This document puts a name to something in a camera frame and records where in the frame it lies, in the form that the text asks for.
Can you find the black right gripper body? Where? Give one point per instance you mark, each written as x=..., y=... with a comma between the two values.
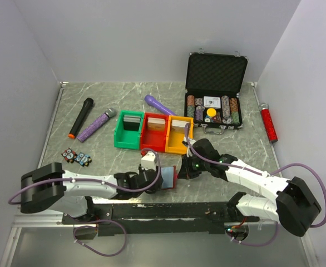
x=194, y=166

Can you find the black toy microphone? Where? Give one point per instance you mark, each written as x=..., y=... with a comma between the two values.
x=87, y=106

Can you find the yellow plastic card bin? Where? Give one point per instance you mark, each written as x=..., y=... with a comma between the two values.
x=176, y=133

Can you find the purple plastic toy microphone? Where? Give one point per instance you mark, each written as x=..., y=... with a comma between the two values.
x=151, y=101

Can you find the red plastic card bin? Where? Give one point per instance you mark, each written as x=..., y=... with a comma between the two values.
x=154, y=131

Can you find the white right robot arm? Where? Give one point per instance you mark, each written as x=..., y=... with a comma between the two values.
x=289, y=202

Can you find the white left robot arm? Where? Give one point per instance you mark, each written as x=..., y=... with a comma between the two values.
x=53, y=188

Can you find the black poker chip case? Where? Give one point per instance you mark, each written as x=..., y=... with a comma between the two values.
x=216, y=75

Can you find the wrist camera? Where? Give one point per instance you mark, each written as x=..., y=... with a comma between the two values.
x=148, y=160
x=188, y=142

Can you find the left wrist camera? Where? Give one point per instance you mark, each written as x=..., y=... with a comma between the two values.
x=148, y=160

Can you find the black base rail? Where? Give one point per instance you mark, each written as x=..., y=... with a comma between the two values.
x=158, y=218

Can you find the red leather card holder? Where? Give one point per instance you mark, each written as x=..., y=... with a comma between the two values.
x=169, y=177

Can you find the purple glitter toy microphone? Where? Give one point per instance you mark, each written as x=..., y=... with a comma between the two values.
x=94, y=126

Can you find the blue owl card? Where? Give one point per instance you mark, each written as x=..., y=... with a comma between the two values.
x=83, y=159

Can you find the yellow poker dealer chip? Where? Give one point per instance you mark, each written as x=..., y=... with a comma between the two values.
x=211, y=112

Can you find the red owl card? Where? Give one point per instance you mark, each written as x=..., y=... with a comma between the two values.
x=69, y=155

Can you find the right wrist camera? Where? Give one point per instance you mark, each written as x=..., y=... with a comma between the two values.
x=188, y=142

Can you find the green plastic card bin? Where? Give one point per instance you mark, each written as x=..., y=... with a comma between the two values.
x=128, y=130

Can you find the white playing card deck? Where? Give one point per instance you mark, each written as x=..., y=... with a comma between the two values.
x=212, y=102

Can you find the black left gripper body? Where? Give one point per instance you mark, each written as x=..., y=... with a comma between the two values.
x=157, y=187

